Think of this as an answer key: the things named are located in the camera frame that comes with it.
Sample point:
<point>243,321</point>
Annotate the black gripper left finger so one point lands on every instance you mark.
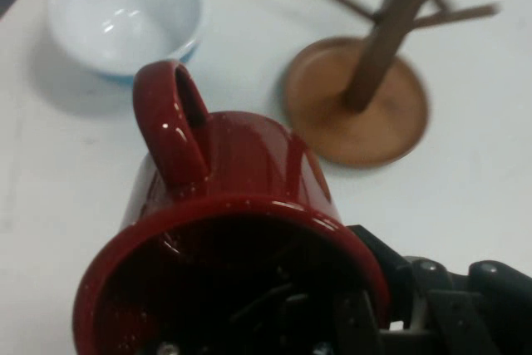
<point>357,321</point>

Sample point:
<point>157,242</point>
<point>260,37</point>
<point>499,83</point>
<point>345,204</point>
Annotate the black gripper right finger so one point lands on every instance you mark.
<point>457,313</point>

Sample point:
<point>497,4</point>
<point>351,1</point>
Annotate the red ceramic mug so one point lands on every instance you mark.
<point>249,155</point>

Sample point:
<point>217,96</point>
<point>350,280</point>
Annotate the wooden mug tree stand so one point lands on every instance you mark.
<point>357,134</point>

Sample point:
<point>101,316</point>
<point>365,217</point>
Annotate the blue and white bowl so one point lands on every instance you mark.
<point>124,18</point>

